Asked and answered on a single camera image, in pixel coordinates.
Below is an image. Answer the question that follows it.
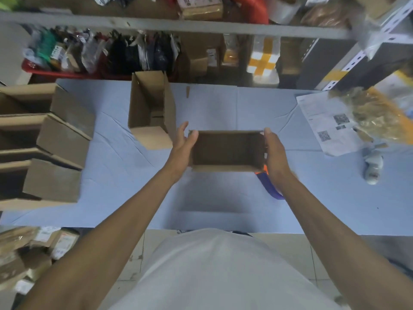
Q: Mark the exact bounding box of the tall open cardboard box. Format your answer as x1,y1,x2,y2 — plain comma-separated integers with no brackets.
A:
128,70,177,150

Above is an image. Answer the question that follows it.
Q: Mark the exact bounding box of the red plastic tube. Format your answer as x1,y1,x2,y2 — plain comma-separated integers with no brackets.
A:
230,0,269,24

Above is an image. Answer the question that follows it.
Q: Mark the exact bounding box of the yellow plastic snack bag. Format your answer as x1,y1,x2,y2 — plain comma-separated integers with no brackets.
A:
328,70,413,145

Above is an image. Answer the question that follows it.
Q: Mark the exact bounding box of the brown taped parcel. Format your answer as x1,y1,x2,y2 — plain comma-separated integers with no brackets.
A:
176,0,224,20

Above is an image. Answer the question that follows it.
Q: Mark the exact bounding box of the light blue table cloth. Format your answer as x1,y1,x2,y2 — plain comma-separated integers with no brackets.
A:
0,78,413,237

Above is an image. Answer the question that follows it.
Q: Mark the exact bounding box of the brown cardboard box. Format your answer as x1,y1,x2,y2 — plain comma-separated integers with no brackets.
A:
177,32,223,84

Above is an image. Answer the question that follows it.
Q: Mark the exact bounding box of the small cardboard box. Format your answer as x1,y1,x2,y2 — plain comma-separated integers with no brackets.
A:
188,130,268,173

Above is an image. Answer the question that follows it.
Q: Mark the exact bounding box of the grey metal shelf rack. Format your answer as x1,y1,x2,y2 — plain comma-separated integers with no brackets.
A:
0,0,413,92

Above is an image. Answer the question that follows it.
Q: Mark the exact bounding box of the person's right forearm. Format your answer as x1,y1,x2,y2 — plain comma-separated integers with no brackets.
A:
274,172,413,310

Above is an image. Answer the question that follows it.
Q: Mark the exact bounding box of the large open cardboard box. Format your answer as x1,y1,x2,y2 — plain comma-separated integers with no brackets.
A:
0,113,93,171
0,158,82,211
0,83,96,139

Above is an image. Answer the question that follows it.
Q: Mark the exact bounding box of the white printed paper sheet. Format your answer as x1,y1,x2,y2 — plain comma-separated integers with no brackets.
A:
296,90,375,157

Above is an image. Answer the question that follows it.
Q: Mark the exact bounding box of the row of packaged goods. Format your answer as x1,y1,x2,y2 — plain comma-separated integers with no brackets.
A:
22,26,181,74

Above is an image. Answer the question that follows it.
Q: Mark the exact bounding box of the pile of cardboard parcels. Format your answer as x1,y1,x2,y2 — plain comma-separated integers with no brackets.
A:
0,226,81,296

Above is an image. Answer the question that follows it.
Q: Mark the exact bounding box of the person's right hand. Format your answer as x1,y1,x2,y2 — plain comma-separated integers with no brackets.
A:
263,127,299,191

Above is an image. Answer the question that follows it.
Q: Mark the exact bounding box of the person's white shirt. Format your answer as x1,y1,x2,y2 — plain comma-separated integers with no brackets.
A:
108,228,350,310

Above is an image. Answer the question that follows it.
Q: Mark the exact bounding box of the purple and orange strap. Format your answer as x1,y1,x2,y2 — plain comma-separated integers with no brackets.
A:
255,164,286,200

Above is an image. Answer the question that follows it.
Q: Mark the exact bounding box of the red plastic basket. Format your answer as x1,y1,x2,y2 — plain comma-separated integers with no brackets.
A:
21,58,129,82

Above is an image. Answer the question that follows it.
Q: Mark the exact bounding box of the person's left forearm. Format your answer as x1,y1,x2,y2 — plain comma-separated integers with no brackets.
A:
14,164,188,310

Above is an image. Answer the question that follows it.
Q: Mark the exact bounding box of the white box with yellow cross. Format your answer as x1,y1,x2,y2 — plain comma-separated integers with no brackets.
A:
247,35,281,86

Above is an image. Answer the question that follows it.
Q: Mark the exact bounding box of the person's left hand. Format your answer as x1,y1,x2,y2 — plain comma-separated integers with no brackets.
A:
166,121,199,183

